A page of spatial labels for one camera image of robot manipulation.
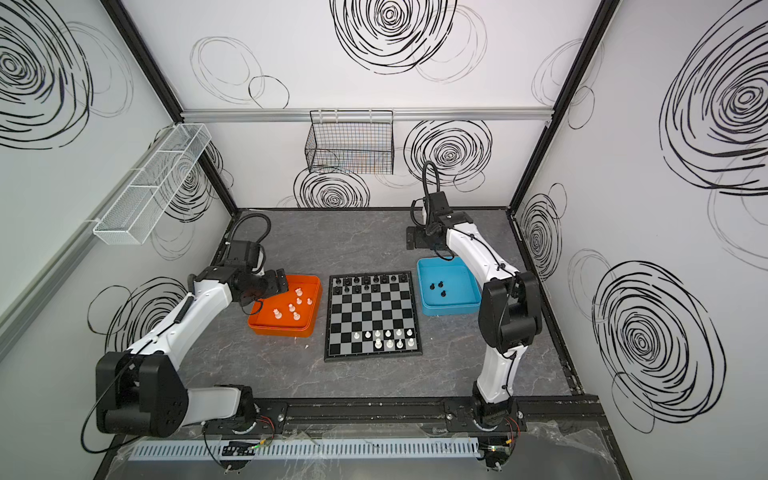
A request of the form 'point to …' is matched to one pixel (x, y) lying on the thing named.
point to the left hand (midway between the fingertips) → (276, 286)
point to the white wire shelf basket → (139, 206)
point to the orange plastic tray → (292, 312)
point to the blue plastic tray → (447, 287)
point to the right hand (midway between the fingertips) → (419, 240)
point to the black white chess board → (372, 316)
